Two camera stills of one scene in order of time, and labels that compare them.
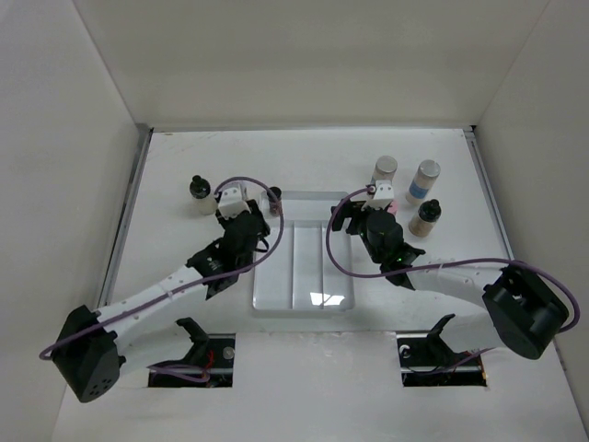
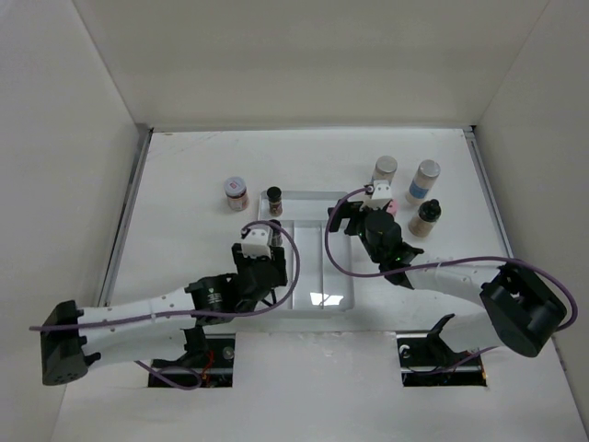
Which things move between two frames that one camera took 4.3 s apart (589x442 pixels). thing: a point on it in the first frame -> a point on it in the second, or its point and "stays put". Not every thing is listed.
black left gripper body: (224, 221) -> (244, 261)
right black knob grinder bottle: (423, 222) stays put
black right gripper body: (359, 225) stays put
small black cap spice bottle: (273, 205) stays put
